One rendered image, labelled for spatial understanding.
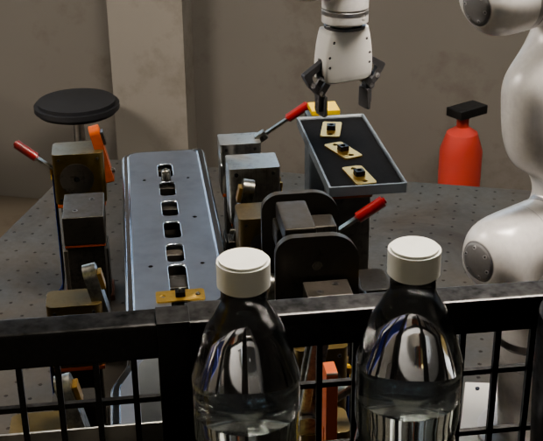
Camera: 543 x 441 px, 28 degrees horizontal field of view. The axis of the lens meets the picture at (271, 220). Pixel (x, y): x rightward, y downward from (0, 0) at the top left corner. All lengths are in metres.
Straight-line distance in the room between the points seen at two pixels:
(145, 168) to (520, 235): 1.03
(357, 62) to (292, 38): 2.29
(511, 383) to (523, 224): 0.29
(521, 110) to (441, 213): 1.33
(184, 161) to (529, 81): 1.05
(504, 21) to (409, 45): 2.68
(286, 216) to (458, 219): 1.23
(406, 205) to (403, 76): 1.34
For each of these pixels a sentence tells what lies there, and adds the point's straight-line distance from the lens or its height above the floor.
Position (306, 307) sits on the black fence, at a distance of 0.74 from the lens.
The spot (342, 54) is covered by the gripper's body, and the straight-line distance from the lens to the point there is 1.98.
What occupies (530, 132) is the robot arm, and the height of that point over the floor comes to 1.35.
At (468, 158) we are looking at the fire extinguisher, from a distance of 3.91.
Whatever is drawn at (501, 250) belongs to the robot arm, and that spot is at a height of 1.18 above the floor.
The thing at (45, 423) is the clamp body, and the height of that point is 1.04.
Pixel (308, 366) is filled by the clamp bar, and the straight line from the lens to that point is 1.42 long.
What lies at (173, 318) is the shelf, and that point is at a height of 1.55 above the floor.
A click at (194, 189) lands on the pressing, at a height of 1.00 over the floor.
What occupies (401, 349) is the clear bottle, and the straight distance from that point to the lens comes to 0.65.
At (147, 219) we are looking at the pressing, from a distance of 2.19.
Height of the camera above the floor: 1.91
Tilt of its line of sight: 25 degrees down
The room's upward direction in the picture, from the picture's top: 1 degrees counter-clockwise
